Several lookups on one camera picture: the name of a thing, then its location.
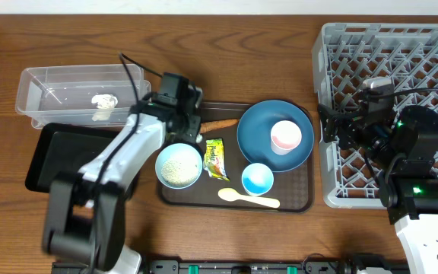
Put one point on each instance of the grey dishwasher rack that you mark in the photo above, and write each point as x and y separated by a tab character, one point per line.
346	54

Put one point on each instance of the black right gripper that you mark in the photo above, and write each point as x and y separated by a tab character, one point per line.
351	123

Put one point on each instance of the cream plastic spoon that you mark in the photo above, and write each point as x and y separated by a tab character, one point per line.
231	195

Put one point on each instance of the orange carrot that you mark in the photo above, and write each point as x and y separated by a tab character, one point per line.
217	124

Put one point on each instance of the pink white cup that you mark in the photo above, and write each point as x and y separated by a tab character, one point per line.
285	136

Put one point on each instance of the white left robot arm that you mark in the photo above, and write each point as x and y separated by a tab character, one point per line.
85	219

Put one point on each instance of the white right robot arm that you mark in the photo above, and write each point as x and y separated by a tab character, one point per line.
403	146

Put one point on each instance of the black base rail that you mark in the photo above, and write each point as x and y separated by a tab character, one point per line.
315	263

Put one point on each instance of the dark blue plate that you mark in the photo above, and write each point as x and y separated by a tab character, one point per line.
254	134

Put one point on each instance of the small blue cup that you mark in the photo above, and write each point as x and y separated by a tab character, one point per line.
257	179

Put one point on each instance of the black waste tray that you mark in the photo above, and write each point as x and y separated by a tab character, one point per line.
64	148

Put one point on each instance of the clear plastic bin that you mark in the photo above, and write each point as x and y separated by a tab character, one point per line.
62	94

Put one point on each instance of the green snack wrapper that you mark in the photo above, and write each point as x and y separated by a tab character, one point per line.
214	160

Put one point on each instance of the light blue bowl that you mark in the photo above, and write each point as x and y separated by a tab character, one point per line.
178	166

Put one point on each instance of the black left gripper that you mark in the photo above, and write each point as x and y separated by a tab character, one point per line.
192	123

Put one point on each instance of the white napkin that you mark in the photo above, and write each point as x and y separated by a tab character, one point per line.
104	101

